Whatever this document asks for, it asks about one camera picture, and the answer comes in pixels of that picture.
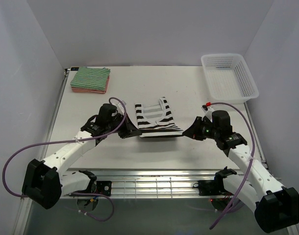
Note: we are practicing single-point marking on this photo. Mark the aluminium frame rail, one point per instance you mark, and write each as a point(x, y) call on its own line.
point(150, 184)

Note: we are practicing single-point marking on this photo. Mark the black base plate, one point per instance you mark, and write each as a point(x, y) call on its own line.
point(98, 187)
point(212, 188)

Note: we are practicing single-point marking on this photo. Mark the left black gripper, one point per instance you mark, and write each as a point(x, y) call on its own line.
point(130, 130)

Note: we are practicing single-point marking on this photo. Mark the green white striped tank top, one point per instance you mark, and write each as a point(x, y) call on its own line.
point(91, 77)

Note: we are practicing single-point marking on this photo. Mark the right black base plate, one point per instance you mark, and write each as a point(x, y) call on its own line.
point(212, 188)

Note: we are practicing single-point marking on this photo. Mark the black white striped tank top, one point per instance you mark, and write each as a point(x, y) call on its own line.
point(156, 121)

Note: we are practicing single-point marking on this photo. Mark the white plastic basket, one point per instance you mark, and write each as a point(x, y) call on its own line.
point(228, 78)

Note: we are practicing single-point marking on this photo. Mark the red white striped tank top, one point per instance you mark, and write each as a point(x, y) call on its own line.
point(101, 90)

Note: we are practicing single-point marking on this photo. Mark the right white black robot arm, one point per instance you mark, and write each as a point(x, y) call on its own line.
point(275, 206)

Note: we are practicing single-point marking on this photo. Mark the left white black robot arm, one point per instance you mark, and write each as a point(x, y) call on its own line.
point(47, 180)

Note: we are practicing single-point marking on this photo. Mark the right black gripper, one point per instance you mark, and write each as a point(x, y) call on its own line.
point(193, 131)

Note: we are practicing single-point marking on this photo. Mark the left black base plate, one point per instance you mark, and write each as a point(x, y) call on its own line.
point(98, 187)

